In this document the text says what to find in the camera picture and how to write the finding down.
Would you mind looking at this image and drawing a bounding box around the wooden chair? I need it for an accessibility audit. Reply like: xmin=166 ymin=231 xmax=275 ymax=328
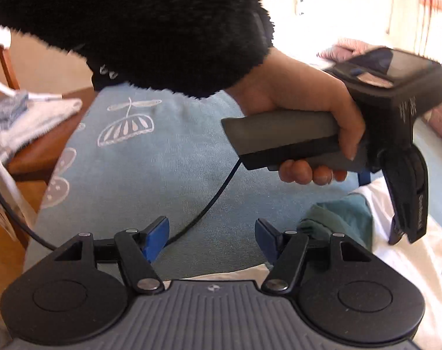
xmin=0 ymin=44 xmax=98 ymax=250

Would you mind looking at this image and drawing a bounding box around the bed with blue floral sheet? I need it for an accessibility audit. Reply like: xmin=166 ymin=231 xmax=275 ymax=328
xmin=24 ymin=84 xmax=442 ymax=285

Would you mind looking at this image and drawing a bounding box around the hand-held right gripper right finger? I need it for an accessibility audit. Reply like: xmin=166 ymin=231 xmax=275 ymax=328
xmin=255 ymin=219 xmax=372 ymax=294

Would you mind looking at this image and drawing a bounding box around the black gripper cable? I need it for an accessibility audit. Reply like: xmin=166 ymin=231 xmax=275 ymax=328
xmin=0 ymin=157 xmax=243 ymax=253

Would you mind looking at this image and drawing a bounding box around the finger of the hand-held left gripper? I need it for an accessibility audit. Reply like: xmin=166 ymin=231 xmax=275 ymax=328
xmin=383 ymin=148 xmax=430 ymax=246

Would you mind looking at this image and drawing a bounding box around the green white hooded jacket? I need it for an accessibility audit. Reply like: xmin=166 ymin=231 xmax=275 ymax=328
xmin=163 ymin=178 xmax=442 ymax=350

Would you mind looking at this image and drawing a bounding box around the pink floral folded quilt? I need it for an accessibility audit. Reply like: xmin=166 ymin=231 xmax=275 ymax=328
xmin=317 ymin=37 xmax=442 ymax=139

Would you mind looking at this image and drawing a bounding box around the person's left forearm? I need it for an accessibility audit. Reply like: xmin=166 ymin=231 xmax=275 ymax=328
xmin=0 ymin=0 xmax=276 ymax=99

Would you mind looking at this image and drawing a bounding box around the white striped towel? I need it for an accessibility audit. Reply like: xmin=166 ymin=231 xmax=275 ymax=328
xmin=0 ymin=25 xmax=84 ymax=241

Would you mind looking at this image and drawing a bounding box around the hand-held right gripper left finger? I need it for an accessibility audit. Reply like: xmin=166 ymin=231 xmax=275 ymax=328
xmin=55 ymin=216 xmax=170 ymax=294

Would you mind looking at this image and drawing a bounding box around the person's left hand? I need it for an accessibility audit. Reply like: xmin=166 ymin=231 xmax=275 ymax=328
xmin=235 ymin=49 xmax=367 ymax=186

